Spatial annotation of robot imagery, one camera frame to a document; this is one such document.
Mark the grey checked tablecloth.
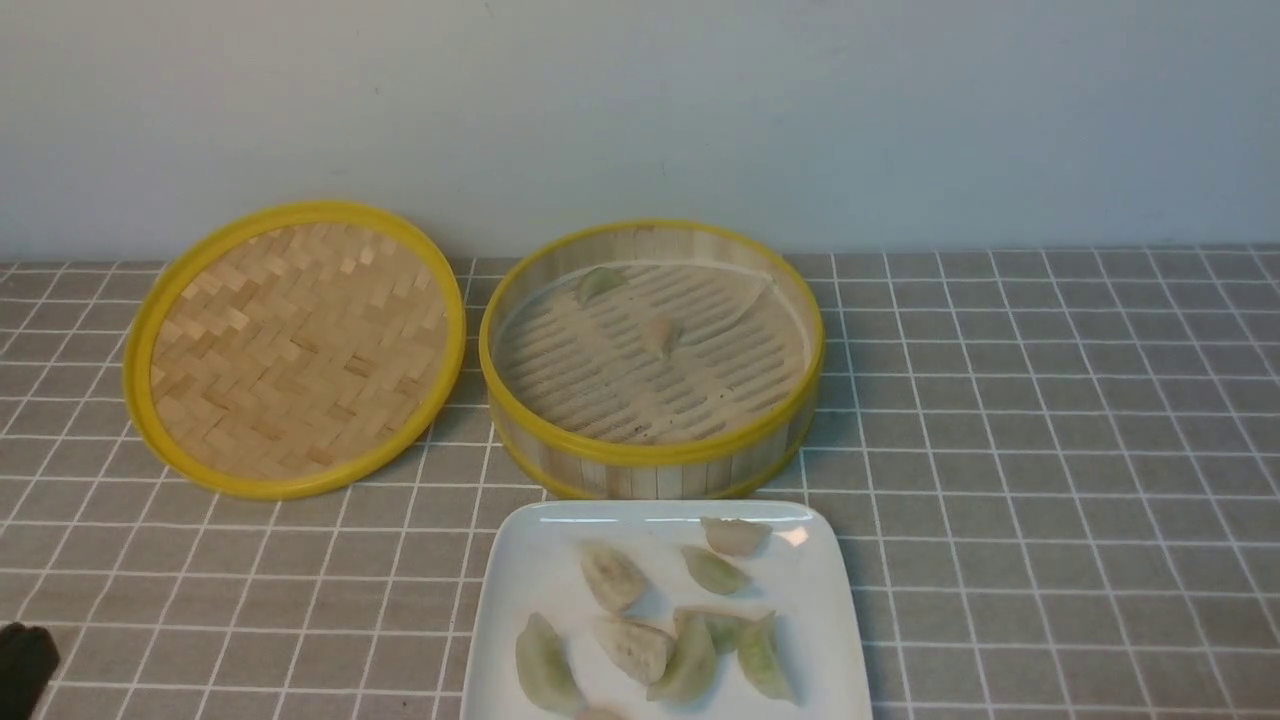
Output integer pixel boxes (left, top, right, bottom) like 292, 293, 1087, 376
1, 247, 1279, 719

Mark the pinkish dumpling on plate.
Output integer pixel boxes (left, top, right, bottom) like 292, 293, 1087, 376
700, 518, 772, 559

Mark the small green dumpling on plate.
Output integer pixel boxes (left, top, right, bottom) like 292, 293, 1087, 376
680, 544, 753, 596

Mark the pinkish dumpling in steamer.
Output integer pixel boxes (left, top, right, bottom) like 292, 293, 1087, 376
639, 315, 684, 363

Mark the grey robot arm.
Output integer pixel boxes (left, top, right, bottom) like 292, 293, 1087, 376
1, 623, 61, 720

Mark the bamboo steamer lid yellow rim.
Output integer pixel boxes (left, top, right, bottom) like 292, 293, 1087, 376
122, 201, 467, 502

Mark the bamboo steamer basket yellow rim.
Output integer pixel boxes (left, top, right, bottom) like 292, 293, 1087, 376
477, 219, 826, 500

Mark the green dumpling behind plate centre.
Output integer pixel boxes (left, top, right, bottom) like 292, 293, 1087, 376
673, 606, 776, 655

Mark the green dumpling plate right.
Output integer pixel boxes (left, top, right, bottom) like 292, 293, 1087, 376
736, 611, 799, 705

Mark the pale green dumpling plate centre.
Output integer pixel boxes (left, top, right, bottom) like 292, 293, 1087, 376
646, 612, 719, 706

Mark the green dumpling in steamer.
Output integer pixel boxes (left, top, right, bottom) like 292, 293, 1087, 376
575, 266, 628, 307

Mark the green dumpling plate left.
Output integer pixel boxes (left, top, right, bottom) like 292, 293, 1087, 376
515, 612, 586, 717

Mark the white speckled dumpling on plate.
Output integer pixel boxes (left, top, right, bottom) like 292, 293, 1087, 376
579, 541, 650, 615

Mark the white square plate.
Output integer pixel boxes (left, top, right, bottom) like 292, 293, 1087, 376
460, 500, 874, 719

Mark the white dumpling plate centre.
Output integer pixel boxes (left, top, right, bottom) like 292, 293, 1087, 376
591, 615, 676, 685

